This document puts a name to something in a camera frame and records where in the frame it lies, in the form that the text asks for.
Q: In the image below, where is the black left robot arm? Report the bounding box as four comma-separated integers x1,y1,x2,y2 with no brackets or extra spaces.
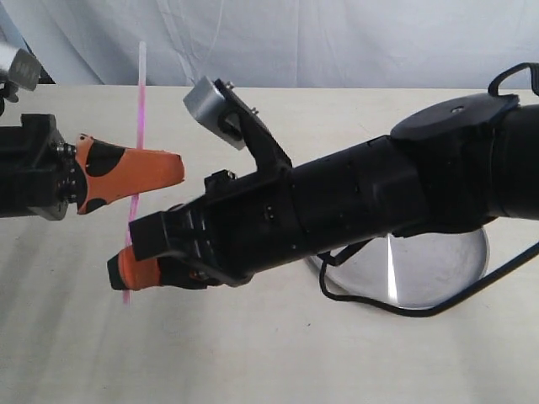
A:
1,114,184,221

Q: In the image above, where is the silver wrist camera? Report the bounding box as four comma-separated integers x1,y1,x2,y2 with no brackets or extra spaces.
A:
183,76,254,150
1,41,41,103

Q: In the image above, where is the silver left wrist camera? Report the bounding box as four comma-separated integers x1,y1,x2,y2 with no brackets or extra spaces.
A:
1,41,41,103

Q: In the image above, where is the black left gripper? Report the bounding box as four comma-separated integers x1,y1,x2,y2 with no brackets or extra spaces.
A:
20,114,184,221

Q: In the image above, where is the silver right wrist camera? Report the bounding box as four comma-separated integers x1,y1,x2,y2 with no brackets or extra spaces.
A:
183,76,254,150

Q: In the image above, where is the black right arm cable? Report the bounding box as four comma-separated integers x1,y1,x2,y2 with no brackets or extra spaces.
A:
318,61,539,319

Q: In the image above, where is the pink thin stick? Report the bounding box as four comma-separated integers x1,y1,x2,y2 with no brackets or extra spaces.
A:
123,41,147,307

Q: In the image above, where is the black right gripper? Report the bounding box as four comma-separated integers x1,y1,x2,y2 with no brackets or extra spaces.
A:
107,169,303,290

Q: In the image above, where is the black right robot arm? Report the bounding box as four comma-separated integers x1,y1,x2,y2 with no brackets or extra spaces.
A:
107,93,538,290

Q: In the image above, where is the white backdrop cloth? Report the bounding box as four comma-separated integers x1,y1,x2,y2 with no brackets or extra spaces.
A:
1,1,538,88

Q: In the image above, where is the round stainless steel plate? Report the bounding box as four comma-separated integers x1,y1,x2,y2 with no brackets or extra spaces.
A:
306,229,489,317

